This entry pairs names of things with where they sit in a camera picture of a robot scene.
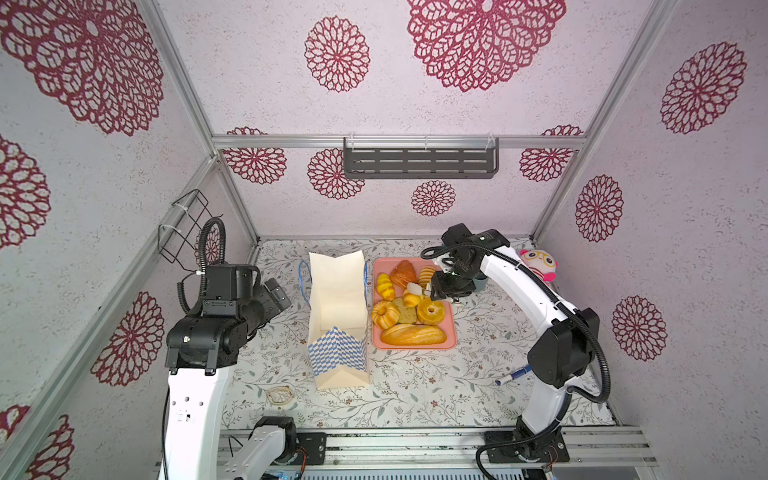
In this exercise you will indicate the black wire wall basket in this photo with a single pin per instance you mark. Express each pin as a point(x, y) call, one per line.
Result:
point(180, 243)

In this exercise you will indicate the checkered paper bag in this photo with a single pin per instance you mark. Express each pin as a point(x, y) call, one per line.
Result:
point(337, 343)

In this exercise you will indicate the yellow ridged bread roll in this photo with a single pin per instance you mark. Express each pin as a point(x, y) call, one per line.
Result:
point(411, 300)

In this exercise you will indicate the brown croissant bread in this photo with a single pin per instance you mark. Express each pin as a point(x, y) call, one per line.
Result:
point(403, 274)

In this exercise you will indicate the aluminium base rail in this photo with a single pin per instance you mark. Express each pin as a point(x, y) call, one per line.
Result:
point(592, 452)

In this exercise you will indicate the pink plastic tray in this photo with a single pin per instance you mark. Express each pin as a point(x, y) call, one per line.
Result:
point(386, 265)

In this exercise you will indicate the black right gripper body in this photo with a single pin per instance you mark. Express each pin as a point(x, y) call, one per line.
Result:
point(453, 283)

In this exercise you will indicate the blue white marker pen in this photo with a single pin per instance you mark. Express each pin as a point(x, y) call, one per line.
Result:
point(513, 376)

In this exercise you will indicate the teal ceramic cup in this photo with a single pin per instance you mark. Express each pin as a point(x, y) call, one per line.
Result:
point(480, 283)

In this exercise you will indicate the yellow small bread roll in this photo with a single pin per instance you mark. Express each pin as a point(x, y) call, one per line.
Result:
point(385, 288)

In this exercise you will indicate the sliced toast bread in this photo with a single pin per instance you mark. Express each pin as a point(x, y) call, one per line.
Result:
point(407, 314)

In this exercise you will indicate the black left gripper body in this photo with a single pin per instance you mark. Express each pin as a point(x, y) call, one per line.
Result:
point(263, 307)

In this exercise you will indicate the cream tape roll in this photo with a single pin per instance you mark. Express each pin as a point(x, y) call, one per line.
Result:
point(280, 395)

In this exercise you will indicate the pink plush owl toy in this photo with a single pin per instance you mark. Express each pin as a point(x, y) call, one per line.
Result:
point(541, 263)

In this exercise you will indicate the steel tongs cream tips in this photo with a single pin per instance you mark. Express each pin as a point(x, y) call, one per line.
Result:
point(421, 289)

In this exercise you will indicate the long baguette bread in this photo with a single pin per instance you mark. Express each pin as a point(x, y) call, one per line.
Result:
point(413, 335)

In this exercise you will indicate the yellow ring donut bread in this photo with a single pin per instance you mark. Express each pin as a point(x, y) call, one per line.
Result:
point(430, 312)

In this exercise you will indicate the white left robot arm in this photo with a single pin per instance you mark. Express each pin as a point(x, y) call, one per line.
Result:
point(202, 353)

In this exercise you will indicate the grey wall shelf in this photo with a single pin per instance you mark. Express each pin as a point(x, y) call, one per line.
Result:
point(420, 159)

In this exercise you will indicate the striped yellow bread roll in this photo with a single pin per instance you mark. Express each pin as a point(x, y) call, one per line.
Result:
point(425, 275)

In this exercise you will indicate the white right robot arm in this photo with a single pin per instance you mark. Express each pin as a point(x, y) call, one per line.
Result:
point(566, 360)

